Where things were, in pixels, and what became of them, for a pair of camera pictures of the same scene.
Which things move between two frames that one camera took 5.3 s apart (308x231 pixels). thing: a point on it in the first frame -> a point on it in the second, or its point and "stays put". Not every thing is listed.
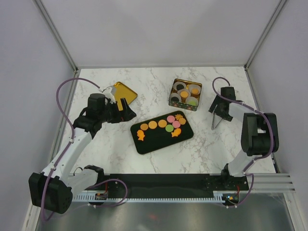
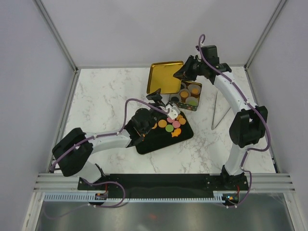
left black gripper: [118, 118] -> [156, 96]
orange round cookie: [184, 94] stays put
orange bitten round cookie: [195, 91] stays put
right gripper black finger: [214, 104] -> [186, 71]
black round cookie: [175, 98] stays put
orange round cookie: [162, 123] stays put
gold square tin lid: [122, 91] -> [160, 76]
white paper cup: [195, 89] stays put
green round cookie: [192, 102] stays put
